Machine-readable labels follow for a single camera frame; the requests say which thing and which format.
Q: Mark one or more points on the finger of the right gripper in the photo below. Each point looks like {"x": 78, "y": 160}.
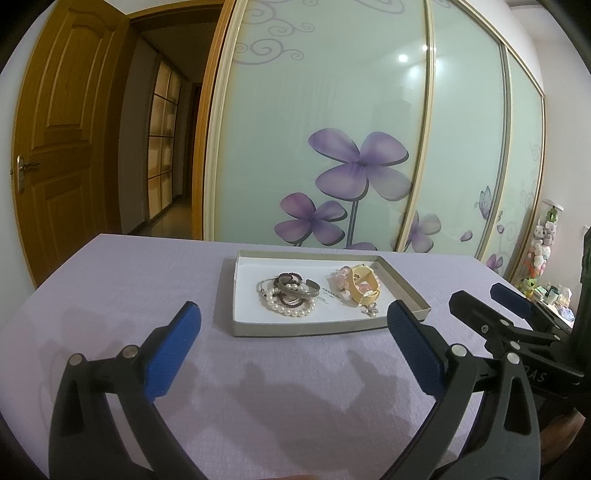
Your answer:
{"x": 538, "y": 351}
{"x": 539, "y": 316}

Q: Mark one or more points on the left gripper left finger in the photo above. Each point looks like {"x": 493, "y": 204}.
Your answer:
{"x": 105, "y": 424}

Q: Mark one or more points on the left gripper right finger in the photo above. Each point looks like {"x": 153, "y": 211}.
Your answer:
{"x": 483, "y": 424}

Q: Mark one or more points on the silver ball pendant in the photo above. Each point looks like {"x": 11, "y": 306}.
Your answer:
{"x": 371, "y": 309}

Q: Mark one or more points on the beige strap watch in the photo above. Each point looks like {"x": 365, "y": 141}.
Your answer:
{"x": 363, "y": 285}

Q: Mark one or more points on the grey cuff bangle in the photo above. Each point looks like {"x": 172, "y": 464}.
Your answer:
{"x": 307, "y": 289}

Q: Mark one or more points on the person's right hand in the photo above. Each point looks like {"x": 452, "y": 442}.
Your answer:
{"x": 565, "y": 448}

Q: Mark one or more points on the small items on shelf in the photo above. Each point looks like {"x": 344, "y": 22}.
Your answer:
{"x": 557, "y": 299}

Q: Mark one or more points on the thin silver bangle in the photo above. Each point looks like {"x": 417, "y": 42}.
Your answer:
{"x": 270, "y": 286}

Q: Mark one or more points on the grey cardboard tray box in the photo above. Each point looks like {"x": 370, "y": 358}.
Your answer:
{"x": 333, "y": 312}

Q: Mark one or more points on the floral glass wardrobe door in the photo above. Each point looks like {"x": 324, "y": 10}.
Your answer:
{"x": 318, "y": 120}

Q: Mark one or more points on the wooden door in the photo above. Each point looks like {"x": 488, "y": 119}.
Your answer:
{"x": 67, "y": 120}

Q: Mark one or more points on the hallway lattice window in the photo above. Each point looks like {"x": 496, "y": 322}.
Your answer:
{"x": 161, "y": 131}

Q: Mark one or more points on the brass door handle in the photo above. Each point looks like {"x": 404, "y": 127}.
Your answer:
{"x": 22, "y": 167}

